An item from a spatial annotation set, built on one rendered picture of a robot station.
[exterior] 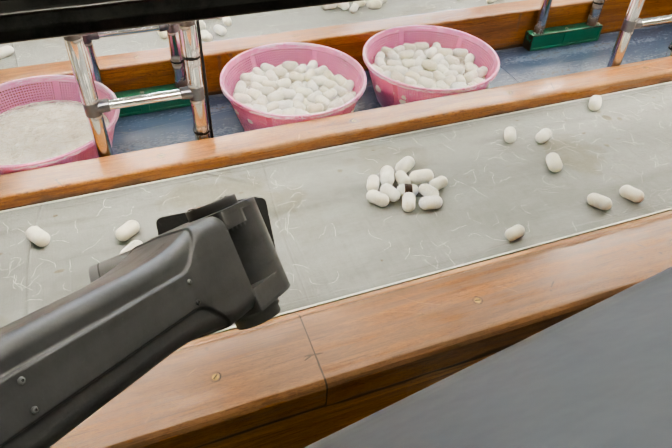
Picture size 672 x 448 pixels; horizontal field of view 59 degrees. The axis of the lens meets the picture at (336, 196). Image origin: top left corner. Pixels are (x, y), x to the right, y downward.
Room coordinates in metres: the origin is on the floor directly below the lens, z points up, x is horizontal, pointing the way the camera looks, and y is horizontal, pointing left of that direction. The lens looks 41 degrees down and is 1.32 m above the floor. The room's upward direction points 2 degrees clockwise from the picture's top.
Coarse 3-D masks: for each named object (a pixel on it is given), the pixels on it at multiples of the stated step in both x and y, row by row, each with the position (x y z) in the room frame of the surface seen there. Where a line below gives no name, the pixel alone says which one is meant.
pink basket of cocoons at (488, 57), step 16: (384, 32) 1.16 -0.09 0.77; (400, 32) 1.18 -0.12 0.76; (416, 32) 1.19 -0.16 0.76; (448, 32) 1.18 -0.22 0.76; (464, 32) 1.17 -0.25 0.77; (368, 48) 1.10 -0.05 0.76; (464, 48) 1.15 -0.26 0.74; (480, 48) 1.13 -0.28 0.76; (368, 64) 1.01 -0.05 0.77; (480, 64) 1.10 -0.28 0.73; (496, 64) 1.04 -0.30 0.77; (384, 80) 0.98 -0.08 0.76; (384, 96) 1.00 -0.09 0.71; (400, 96) 0.96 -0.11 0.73; (416, 96) 0.95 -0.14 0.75; (432, 96) 0.94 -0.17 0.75
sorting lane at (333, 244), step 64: (448, 128) 0.86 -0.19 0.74; (576, 128) 0.87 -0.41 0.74; (640, 128) 0.88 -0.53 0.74; (128, 192) 0.65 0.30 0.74; (192, 192) 0.66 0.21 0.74; (256, 192) 0.67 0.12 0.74; (320, 192) 0.67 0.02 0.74; (448, 192) 0.69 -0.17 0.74; (512, 192) 0.69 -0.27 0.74; (576, 192) 0.70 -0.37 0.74; (0, 256) 0.52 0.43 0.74; (64, 256) 0.52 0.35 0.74; (320, 256) 0.54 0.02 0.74; (384, 256) 0.55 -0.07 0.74; (448, 256) 0.55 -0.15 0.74; (0, 320) 0.42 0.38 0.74
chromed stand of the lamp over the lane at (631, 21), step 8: (632, 0) 1.08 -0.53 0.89; (640, 0) 1.07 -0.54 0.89; (632, 8) 1.08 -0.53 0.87; (640, 8) 1.07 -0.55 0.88; (632, 16) 1.07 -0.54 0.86; (664, 16) 1.11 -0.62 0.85; (624, 24) 1.08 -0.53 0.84; (632, 24) 1.07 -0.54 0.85; (640, 24) 1.08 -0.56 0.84; (648, 24) 1.09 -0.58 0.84; (656, 24) 1.10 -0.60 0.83; (624, 32) 1.08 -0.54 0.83; (632, 32) 1.08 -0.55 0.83; (616, 40) 1.09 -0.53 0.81; (624, 40) 1.07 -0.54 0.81; (616, 48) 1.08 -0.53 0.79; (624, 48) 1.07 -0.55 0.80; (616, 56) 1.07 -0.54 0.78; (608, 64) 1.08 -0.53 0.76; (616, 64) 1.07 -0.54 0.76
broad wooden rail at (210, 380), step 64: (512, 256) 0.54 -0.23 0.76; (576, 256) 0.54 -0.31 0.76; (640, 256) 0.54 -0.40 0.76; (320, 320) 0.42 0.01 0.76; (384, 320) 0.42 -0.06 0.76; (448, 320) 0.43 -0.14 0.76; (512, 320) 0.43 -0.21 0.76; (192, 384) 0.33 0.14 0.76; (256, 384) 0.33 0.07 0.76; (320, 384) 0.34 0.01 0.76; (384, 384) 0.36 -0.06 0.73
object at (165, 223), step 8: (256, 200) 0.42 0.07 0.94; (264, 200) 0.42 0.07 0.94; (264, 208) 0.42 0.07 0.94; (168, 216) 0.39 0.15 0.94; (176, 216) 0.39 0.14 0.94; (184, 216) 0.39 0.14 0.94; (264, 216) 0.41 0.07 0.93; (160, 224) 0.39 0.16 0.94; (168, 224) 0.39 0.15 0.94; (176, 224) 0.39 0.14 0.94; (160, 232) 0.38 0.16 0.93; (272, 240) 0.40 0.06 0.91
